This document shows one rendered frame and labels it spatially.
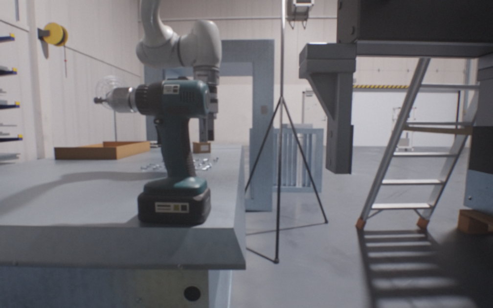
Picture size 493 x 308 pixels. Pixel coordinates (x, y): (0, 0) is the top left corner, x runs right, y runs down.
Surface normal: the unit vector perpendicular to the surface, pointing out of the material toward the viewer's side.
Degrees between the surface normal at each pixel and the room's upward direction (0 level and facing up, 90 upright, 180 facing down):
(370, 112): 90
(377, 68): 90
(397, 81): 90
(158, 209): 90
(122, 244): 67
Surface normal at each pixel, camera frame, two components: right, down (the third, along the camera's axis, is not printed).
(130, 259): 0.01, -0.28
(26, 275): 0.01, 0.11
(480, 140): -1.00, 0.00
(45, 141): 1.00, 0.01
